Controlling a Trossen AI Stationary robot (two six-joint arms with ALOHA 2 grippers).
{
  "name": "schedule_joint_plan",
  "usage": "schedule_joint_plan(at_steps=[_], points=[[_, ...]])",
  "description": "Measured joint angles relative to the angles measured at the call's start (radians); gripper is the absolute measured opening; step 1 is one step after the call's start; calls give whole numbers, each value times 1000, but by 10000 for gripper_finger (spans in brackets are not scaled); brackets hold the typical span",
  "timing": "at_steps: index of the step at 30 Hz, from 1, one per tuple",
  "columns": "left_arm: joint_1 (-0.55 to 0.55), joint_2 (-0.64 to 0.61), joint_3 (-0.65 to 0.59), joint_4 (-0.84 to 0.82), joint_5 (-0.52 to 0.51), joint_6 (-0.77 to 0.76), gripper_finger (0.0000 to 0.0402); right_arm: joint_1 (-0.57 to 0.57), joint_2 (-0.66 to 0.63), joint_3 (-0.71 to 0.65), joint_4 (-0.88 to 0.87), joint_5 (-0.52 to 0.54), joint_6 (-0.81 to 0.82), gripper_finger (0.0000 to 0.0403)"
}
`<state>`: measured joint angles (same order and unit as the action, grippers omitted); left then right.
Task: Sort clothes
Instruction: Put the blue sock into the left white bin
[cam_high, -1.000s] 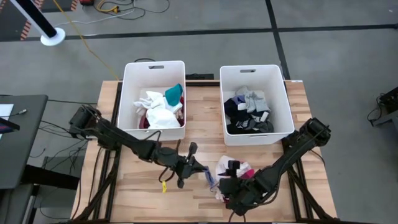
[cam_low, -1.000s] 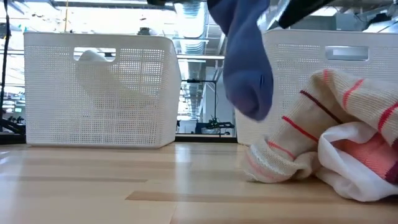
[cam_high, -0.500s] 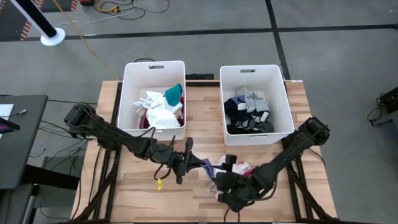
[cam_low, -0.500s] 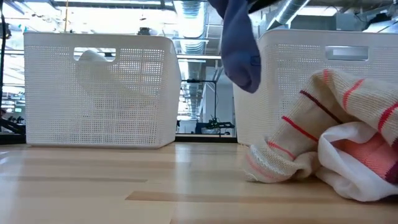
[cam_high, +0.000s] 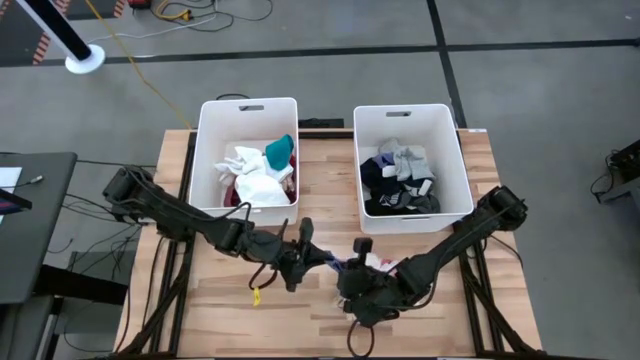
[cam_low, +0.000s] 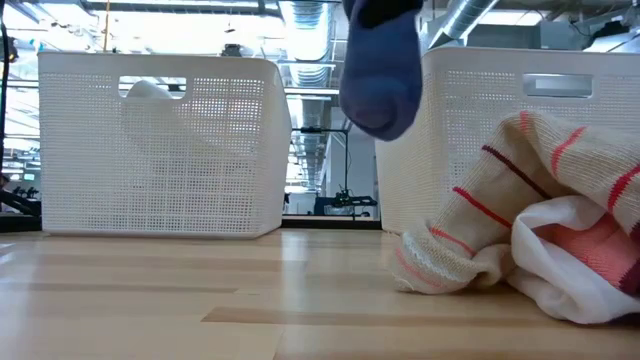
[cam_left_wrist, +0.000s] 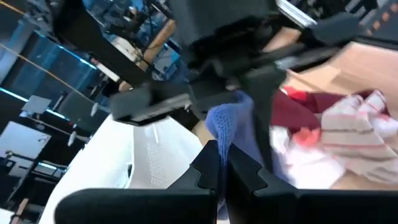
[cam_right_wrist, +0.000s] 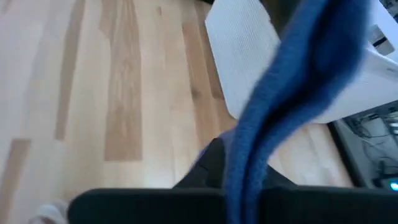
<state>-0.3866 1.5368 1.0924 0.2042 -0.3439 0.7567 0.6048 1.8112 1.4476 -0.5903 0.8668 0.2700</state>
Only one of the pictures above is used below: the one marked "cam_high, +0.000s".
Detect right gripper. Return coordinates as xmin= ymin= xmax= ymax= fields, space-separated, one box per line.
xmin=337 ymin=237 xmax=402 ymax=329

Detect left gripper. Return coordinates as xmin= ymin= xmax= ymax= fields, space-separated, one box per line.
xmin=239 ymin=217 xmax=335 ymax=295

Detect pale cream garment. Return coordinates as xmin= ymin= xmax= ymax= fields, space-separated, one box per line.
xmin=364 ymin=252 xmax=396 ymax=274

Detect blue cloth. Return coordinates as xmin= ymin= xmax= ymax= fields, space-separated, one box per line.
xmin=327 ymin=254 xmax=354 ymax=274

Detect socks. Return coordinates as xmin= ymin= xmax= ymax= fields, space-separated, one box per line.
xmin=363 ymin=174 xmax=421 ymax=217

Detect navy blue garment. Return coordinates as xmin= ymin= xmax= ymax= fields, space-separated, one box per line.
xmin=359 ymin=157 xmax=387 ymax=201

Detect large white shirt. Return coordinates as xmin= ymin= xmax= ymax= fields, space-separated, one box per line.
xmin=234 ymin=172 xmax=292 ymax=209

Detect dark grey sock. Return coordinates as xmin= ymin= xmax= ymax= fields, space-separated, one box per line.
xmin=409 ymin=192 xmax=442 ymax=214

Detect white garment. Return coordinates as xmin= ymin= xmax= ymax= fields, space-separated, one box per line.
xmin=264 ymin=166 xmax=295 ymax=184

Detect grey sock pair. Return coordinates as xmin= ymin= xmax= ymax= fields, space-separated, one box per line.
xmin=393 ymin=144 xmax=436 ymax=182

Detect teal garment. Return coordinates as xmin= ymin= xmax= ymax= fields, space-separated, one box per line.
xmin=264 ymin=133 xmax=296 ymax=171

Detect small white cloth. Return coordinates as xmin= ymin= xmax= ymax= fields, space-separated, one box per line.
xmin=214 ymin=145 xmax=266 ymax=176

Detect white plastic storage bin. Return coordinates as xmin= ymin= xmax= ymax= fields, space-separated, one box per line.
xmin=188 ymin=96 xmax=300 ymax=227
xmin=352 ymin=103 xmax=475 ymax=235

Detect black desk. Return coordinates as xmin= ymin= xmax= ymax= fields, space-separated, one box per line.
xmin=0 ymin=152 xmax=79 ymax=305

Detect white black pole with base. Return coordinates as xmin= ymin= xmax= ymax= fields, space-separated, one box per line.
xmin=14 ymin=0 xmax=107 ymax=75

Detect dark tablet screen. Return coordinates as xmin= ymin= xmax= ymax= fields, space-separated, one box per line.
xmin=0 ymin=188 xmax=33 ymax=216

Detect white paper sheet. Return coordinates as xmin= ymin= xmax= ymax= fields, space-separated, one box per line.
xmin=0 ymin=167 xmax=24 ymax=190

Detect dark mat red-white stripes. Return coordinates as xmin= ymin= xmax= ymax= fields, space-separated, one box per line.
xmin=0 ymin=0 xmax=71 ymax=66

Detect black floor cable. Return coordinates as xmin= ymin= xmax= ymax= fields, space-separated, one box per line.
xmin=149 ymin=0 xmax=275 ymax=34

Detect yellow floor cable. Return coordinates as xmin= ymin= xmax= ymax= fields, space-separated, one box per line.
xmin=83 ymin=0 xmax=195 ymax=130

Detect white floor cable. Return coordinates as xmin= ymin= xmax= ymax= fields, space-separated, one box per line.
xmin=89 ymin=14 xmax=220 ymax=44

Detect grey cable plug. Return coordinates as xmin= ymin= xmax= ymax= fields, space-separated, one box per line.
xmin=14 ymin=174 xmax=45 ymax=190

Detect black equipment with cables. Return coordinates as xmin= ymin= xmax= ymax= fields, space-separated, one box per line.
xmin=588 ymin=139 xmax=640 ymax=205

